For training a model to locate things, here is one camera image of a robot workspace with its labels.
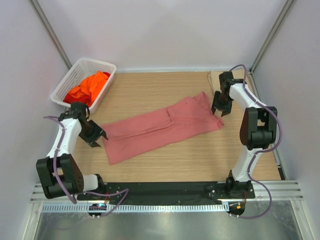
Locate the folded beige t shirt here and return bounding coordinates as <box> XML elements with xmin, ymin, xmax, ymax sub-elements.
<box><xmin>208</xmin><ymin>71</ymin><xmax>253</xmax><ymax>106</ymax></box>

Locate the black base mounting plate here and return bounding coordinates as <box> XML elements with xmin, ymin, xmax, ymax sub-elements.
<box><xmin>76</xmin><ymin>181</ymin><xmax>256</xmax><ymax>206</ymax></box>

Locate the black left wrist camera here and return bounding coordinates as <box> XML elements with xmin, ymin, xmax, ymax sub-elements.
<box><xmin>70</xmin><ymin>101</ymin><xmax>90</xmax><ymax>121</ymax></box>

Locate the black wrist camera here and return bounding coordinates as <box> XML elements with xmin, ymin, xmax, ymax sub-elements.
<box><xmin>218</xmin><ymin>71</ymin><xmax>235</xmax><ymax>89</ymax></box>
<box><xmin>70</xmin><ymin>101</ymin><xmax>90</xmax><ymax>121</ymax></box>

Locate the aluminium frame post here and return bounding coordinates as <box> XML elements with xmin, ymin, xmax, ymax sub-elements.
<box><xmin>28</xmin><ymin>0</ymin><xmax>73</xmax><ymax>70</ymax></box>
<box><xmin>249</xmin><ymin>0</ymin><xmax>298</xmax><ymax>74</ymax></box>

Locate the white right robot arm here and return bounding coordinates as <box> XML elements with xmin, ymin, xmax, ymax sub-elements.
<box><xmin>211</xmin><ymin>81</ymin><xmax>281</xmax><ymax>198</ymax></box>

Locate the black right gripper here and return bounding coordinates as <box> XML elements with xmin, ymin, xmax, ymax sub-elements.
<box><xmin>211</xmin><ymin>91</ymin><xmax>233</xmax><ymax>117</ymax></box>

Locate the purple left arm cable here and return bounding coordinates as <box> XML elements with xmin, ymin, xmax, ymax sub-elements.
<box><xmin>43</xmin><ymin>115</ymin><xmax>130</xmax><ymax>217</ymax></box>

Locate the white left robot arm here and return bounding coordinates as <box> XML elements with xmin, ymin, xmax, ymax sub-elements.
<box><xmin>36</xmin><ymin>112</ymin><xmax>107</xmax><ymax>204</ymax></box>

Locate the white plastic laundry basket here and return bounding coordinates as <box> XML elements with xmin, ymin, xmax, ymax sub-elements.
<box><xmin>50</xmin><ymin>58</ymin><xmax>117</xmax><ymax>113</ymax></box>

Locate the white slotted cable duct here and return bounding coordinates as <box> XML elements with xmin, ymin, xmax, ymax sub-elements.
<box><xmin>41</xmin><ymin>202</ymin><xmax>229</xmax><ymax>214</ymax></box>

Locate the left aluminium frame post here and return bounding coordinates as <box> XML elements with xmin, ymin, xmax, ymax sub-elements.
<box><xmin>28</xmin><ymin>0</ymin><xmax>73</xmax><ymax>70</ymax></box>

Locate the right aluminium frame post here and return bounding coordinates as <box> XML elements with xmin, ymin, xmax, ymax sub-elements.
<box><xmin>249</xmin><ymin>0</ymin><xmax>298</xmax><ymax>74</ymax></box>

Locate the orange t shirt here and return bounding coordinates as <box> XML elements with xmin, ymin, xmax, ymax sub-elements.
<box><xmin>63</xmin><ymin>71</ymin><xmax>111</xmax><ymax>107</ymax></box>

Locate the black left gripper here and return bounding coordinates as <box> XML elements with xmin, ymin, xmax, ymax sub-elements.
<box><xmin>78</xmin><ymin>120</ymin><xmax>107</xmax><ymax>148</ymax></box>

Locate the pink t shirt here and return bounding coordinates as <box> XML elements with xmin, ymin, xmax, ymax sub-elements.
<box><xmin>102</xmin><ymin>92</ymin><xmax>224</xmax><ymax>165</ymax></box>

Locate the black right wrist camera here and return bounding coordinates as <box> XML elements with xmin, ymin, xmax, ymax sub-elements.
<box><xmin>218</xmin><ymin>71</ymin><xmax>235</xmax><ymax>89</ymax></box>

